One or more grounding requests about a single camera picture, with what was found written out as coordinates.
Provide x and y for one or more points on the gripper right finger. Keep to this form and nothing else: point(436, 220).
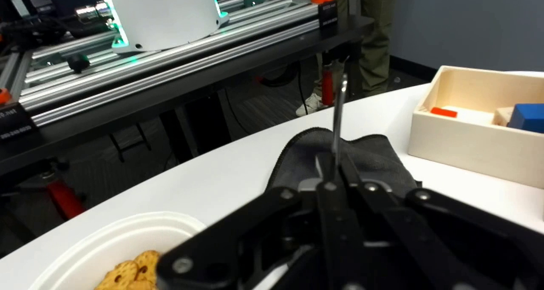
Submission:
point(467, 222)

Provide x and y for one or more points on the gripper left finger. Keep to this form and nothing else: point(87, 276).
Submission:
point(238, 234)

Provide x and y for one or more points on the metal spoon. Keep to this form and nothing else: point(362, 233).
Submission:
point(338, 120)

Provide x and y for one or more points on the wooden box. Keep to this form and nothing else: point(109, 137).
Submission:
point(459, 149)

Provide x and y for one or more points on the square cracker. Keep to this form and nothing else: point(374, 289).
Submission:
point(121, 277)
point(142, 285)
point(147, 264)

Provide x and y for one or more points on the plain wooden block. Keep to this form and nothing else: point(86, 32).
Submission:
point(502, 116)

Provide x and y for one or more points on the orange block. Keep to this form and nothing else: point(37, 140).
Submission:
point(443, 112)

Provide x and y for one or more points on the grey cloth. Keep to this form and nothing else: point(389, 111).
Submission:
point(374, 158)

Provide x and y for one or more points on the white bowl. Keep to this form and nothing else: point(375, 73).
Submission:
point(119, 239)

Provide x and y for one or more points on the blue block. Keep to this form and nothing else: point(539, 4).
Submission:
point(529, 117)

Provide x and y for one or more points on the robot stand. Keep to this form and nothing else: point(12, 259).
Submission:
point(170, 77)

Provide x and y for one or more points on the orange and red bar clamp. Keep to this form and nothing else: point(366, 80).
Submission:
point(327, 88)
point(63, 198)

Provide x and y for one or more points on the person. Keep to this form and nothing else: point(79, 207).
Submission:
point(376, 39)

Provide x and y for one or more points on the black knob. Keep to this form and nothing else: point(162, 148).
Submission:
point(78, 62)

